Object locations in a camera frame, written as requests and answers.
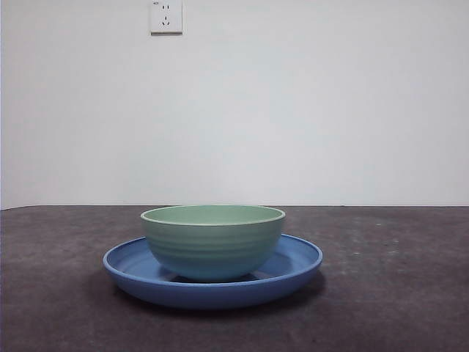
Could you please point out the green ribbed bowl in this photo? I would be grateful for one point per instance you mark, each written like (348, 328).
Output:
(214, 249)

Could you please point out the blue round plate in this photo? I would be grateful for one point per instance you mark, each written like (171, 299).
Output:
(212, 295)

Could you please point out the white wall socket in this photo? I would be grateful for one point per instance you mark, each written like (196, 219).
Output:
(166, 18)

